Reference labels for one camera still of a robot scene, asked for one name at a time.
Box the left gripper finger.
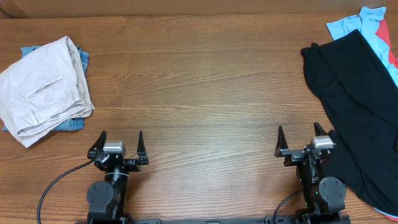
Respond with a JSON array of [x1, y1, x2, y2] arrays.
[[137, 131, 147, 159], [88, 130, 106, 152]]

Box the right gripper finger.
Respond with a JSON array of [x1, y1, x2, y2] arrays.
[[313, 122, 328, 136], [275, 126, 289, 151]]

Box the black shirt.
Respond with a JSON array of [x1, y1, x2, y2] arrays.
[[301, 30, 397, 216]]

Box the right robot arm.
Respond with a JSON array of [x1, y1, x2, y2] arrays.
[[272, 122, 350, 224]]

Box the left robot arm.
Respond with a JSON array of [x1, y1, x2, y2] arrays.
[[86, 131, 149, 223]]

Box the blue folded jeans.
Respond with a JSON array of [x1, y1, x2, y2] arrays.
[[21, 45, 90, 131]]

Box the beige folded trousers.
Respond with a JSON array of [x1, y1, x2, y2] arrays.
[[1, 36, 95, 147]]

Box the light blue t-shirt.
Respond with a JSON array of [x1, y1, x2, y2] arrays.
[[326, 7, 397, 85]]

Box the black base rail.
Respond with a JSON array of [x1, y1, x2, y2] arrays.
[[77, 215, 351, 224]]

